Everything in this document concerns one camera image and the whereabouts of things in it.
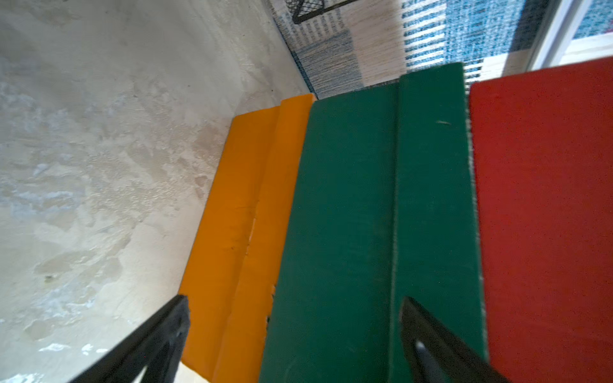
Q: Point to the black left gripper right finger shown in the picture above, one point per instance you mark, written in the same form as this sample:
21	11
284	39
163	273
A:
435	354

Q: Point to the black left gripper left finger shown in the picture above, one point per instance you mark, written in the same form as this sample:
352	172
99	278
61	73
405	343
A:
152	352

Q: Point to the black wire mesh shelf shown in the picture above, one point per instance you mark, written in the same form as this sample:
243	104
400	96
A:
303	10

